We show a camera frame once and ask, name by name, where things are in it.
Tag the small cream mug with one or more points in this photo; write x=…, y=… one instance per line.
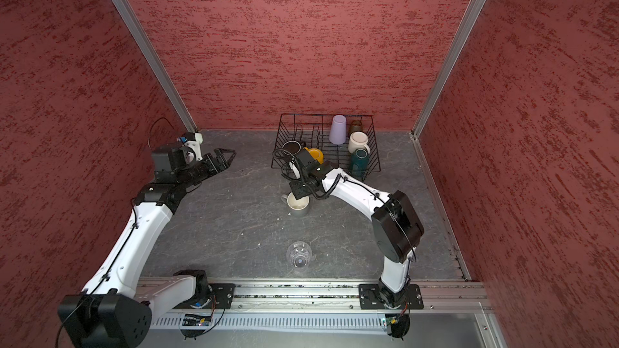
x=297, y=207

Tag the right aluminium corner post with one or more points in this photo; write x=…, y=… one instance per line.
x=466, y=25

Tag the white mug red inside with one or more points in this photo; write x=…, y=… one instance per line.
x=358, y=140

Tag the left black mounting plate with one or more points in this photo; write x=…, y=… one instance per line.
x=221, y=295

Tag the brown gold textured cup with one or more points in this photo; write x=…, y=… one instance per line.
x=355, y=126

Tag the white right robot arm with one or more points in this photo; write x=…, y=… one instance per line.
x=396, y=226

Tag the black mounting plate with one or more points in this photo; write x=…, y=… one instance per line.
x=372, y=297
x=221, y=295

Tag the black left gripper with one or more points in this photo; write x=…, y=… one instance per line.
x=221, y=159

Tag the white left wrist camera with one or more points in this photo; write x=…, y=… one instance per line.
x=193, y=140

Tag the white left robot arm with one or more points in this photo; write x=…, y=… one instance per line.
x=109, y=311

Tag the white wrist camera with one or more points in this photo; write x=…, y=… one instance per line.
x=193, y=140
x=302, y=163

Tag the black mug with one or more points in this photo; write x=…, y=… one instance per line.
x=293, y=147

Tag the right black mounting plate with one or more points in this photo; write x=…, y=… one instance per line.
x=372, y=297

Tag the aluminium corner post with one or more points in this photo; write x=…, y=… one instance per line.
x=466, y=25
x=135, y=28

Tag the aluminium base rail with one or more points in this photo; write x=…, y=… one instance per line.
x=321, y=306

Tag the yellow mug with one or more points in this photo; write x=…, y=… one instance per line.
x=316, y=154

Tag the dark green white-inside mug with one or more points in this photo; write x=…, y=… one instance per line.
x=359, y=163

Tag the clear glass cup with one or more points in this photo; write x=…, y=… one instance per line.
x=299, y=254

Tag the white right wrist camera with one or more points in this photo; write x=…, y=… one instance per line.
x=302, y=163

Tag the left aluminium corner post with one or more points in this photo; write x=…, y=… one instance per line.
x=135, y=28

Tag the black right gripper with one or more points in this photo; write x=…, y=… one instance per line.
x=297, y=189

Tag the black wire dish rack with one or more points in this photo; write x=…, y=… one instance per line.
x=313, y=131

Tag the lilac plastic cup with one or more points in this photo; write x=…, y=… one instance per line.
x=338, y=130

